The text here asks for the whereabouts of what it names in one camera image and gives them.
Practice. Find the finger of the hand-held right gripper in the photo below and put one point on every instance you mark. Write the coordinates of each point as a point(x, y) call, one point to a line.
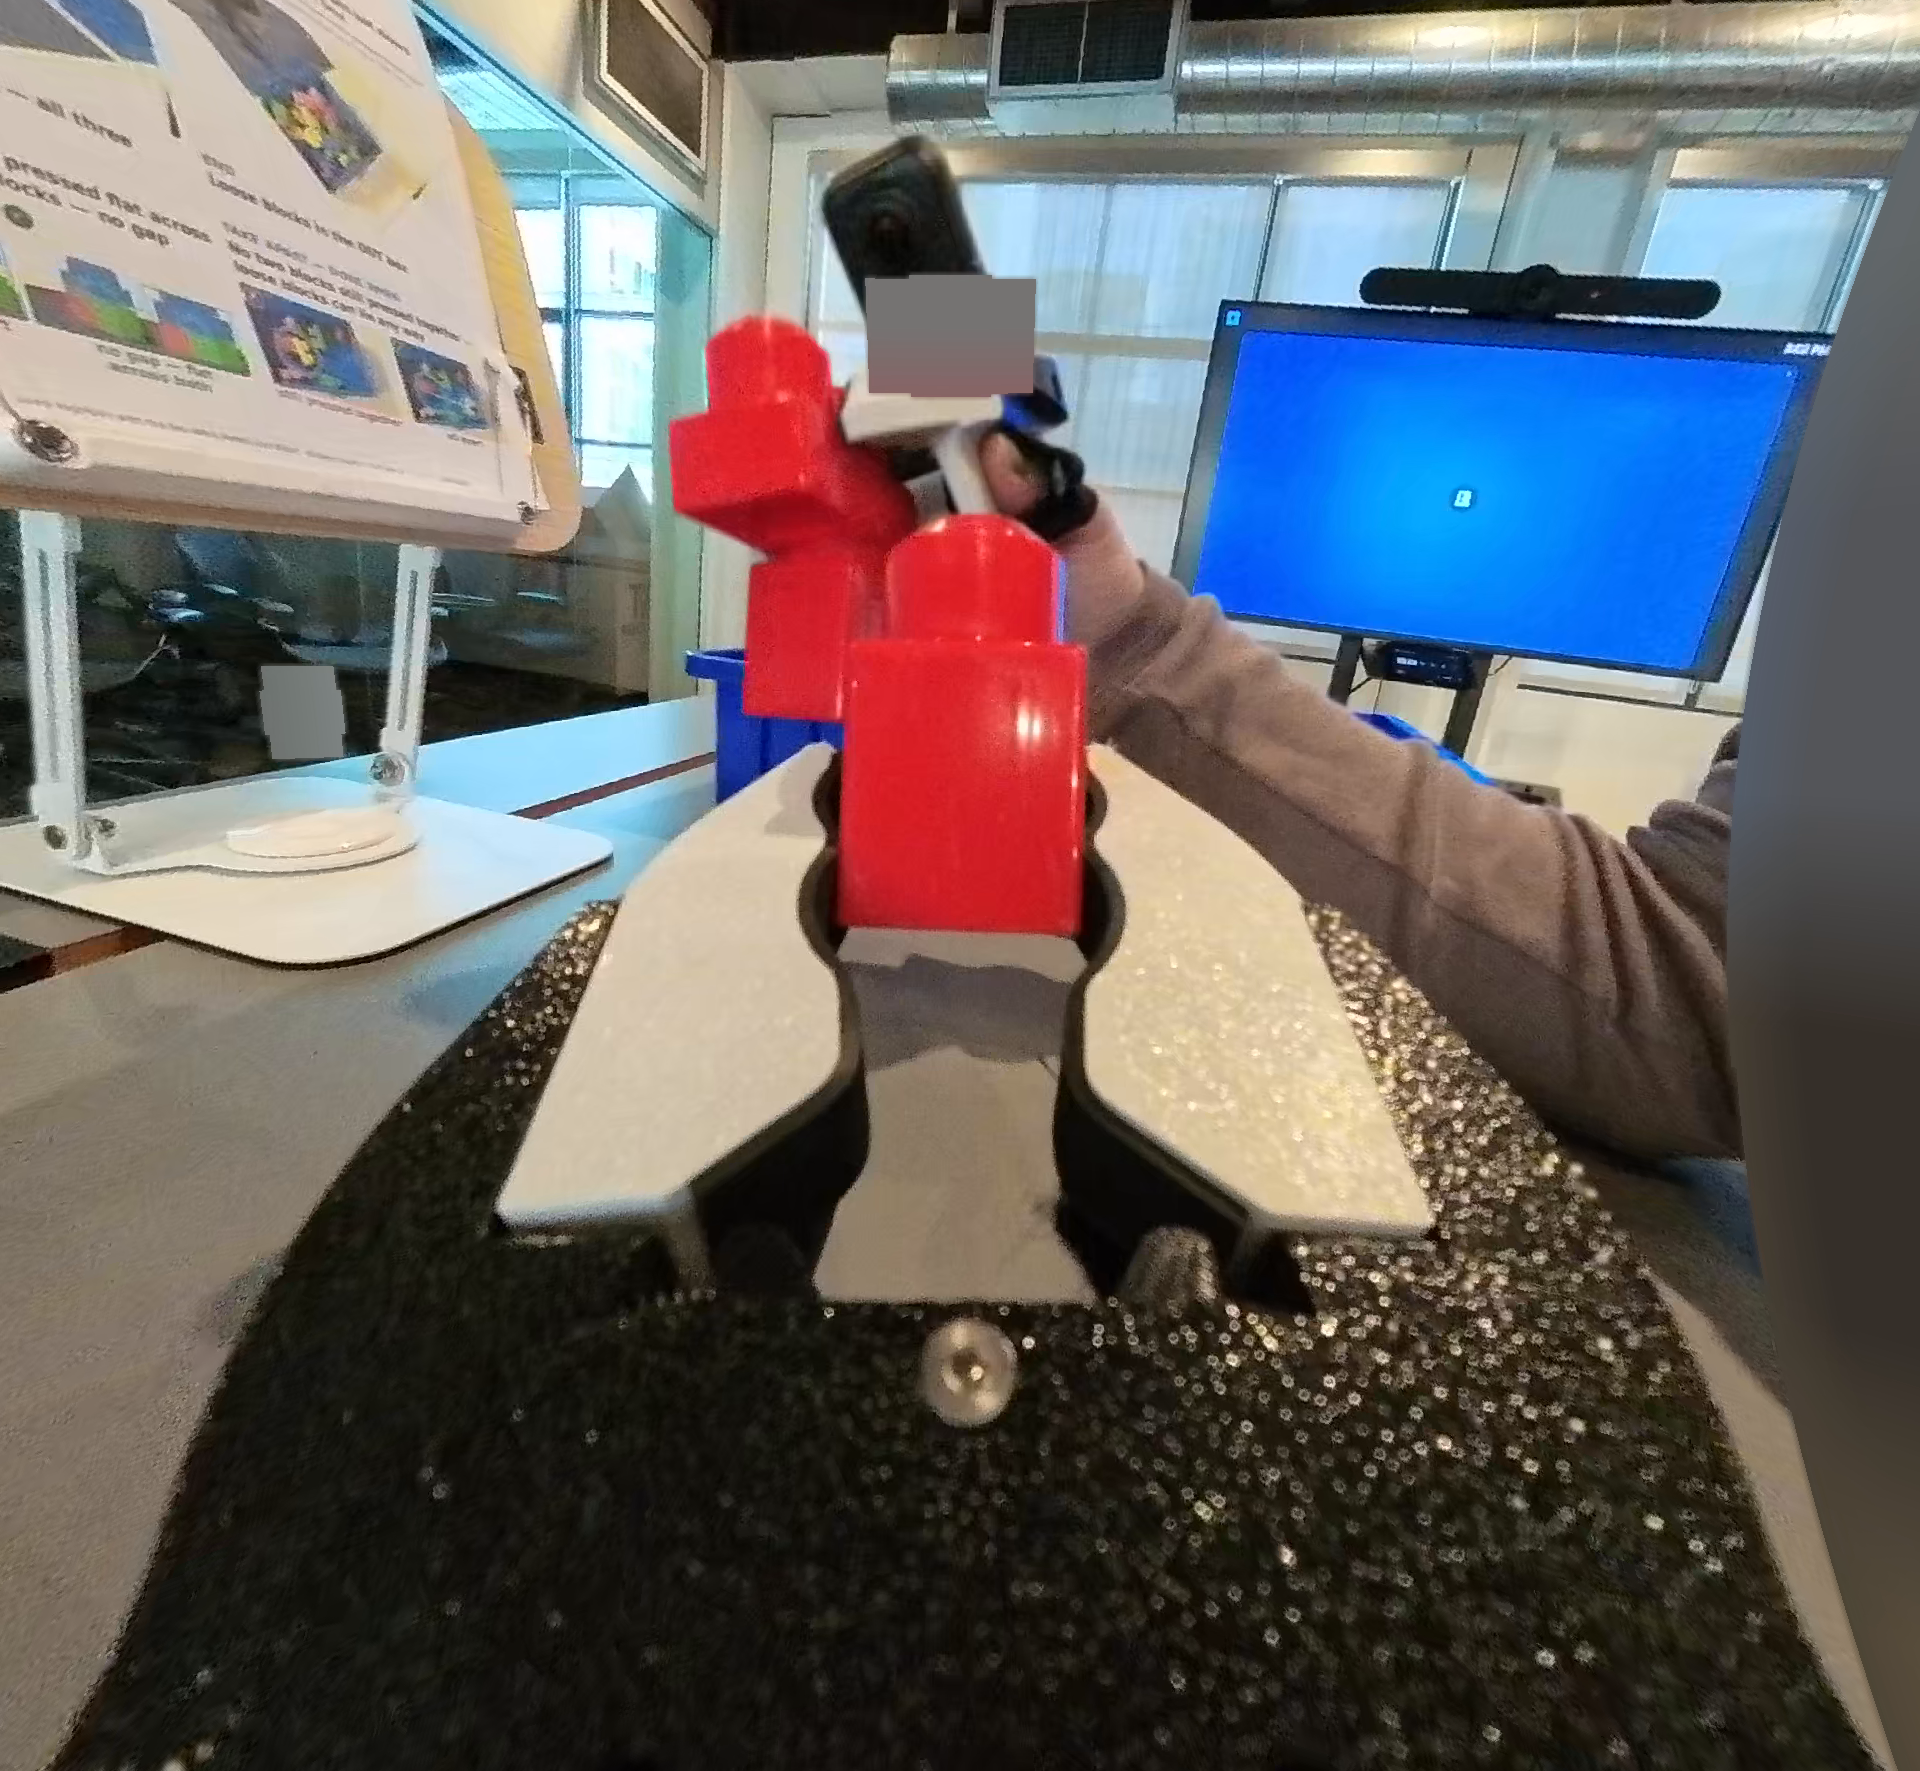
point(915, 420)

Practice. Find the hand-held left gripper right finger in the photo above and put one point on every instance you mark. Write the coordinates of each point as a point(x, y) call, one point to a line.
point(1245, 1038)

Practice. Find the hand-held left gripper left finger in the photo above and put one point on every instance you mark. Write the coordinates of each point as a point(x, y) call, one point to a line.
point(675, 1038)

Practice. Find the red two-stud block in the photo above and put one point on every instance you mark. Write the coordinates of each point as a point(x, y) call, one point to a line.
point(779, 466)

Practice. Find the red one-stud block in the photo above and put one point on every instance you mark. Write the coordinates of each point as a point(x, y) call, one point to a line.
point(793, 645)
point(959, 783)

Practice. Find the blue plastic bin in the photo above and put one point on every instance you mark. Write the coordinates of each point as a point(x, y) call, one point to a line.
point(721, 736)

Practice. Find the person's right forearm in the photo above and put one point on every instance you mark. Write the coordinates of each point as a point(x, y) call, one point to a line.
point(1423, 873)

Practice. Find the person's right hand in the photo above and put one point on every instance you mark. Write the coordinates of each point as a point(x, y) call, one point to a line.
point(1019, 483)

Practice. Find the air vent grille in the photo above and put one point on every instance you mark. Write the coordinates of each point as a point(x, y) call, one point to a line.
point(1089, 40)

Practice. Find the large paned window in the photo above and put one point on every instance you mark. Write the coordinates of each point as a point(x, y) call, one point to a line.
point(1170, 256)

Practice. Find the instruction sheet on stand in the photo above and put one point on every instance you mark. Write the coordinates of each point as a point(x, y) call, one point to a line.
point(376, 887)

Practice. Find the black monitor stand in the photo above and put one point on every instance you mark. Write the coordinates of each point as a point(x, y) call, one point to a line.
point(1468, 721)

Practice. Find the small black device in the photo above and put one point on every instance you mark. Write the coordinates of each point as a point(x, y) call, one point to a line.
point(1423, 665)

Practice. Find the blue screen monitor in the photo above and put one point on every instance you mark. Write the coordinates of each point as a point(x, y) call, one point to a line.
point(1500, 421)

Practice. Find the black webcam bar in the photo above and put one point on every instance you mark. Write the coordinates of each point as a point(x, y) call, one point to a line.
point(1539, 290)

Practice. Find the printed instruction sheet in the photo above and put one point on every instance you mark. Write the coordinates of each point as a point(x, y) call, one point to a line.
point(224, 153)

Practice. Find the wall vent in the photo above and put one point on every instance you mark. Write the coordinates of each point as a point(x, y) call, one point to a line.
point(653, 77)

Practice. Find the silver air duct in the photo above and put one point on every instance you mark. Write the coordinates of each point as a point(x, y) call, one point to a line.
point(1350, 70)

